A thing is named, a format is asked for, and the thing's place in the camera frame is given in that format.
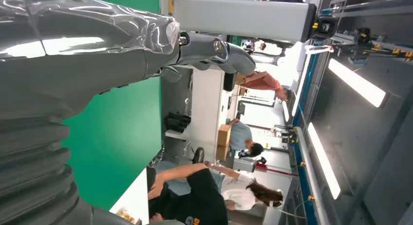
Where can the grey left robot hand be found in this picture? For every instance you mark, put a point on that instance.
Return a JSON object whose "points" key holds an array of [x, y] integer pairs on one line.
{"points": [[80, 62]]}

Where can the gold foil snack wrappers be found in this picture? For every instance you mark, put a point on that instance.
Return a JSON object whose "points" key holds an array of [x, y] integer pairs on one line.
{"points": [[125, 215]]}

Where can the brown cardboard box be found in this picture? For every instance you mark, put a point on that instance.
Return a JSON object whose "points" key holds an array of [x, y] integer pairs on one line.
{"points": [[222, 153], [224, 134]]}

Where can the grey column lift machine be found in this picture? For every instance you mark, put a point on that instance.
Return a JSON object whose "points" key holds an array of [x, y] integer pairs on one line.
{"points": [[242, 17]]}

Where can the person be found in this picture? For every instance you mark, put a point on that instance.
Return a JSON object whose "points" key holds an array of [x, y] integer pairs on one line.
{"points": [[238, 191], [261, 81], [240, 136], [200, 201]]}

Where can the grey metal case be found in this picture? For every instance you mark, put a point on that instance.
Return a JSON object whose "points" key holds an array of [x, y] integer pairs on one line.
{"points": [[244, 164]]}

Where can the blue overhead beam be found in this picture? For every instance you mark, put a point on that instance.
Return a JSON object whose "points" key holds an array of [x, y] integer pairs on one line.
{"points": [[303, 159]]}

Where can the overhead rail with yellow clips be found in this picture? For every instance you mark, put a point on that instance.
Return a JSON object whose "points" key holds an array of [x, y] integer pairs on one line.
{"points": [[377, 46]]}

